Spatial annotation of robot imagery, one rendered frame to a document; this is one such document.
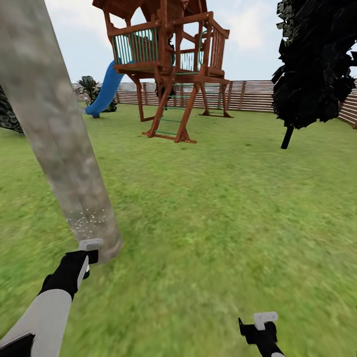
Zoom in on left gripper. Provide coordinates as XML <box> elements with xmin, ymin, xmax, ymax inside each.
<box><xmin>84</xmin><ymin>250</ymin><xmax>99</xmax><ymax>264</ymax></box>

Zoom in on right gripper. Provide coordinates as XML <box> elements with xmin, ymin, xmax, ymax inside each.
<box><xmin>239</xmin><ymin>322</ymin><xmax>278</xmax><ymax>347</ymax></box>

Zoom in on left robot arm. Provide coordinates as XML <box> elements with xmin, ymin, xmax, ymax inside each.
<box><xmin>0</xmin><ymin>238</ymin><xmax>104</xmax><ymax>357</ymax></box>

